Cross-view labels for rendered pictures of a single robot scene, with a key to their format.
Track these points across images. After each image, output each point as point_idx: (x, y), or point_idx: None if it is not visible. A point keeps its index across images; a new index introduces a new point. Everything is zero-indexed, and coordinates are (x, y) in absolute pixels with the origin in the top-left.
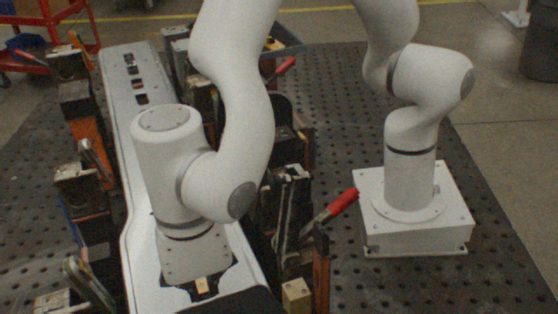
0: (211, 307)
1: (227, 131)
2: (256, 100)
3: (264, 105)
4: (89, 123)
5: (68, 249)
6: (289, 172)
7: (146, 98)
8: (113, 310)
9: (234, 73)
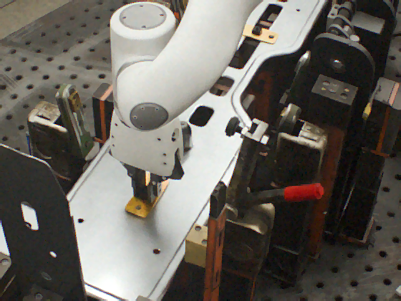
0: (18, 157)
1: (160, 54)
2: (201, 42)
3: (211, 49)
4: None
5: None
6: (253, 127)
7: None
8: (84, 150)
9: (197, 11)
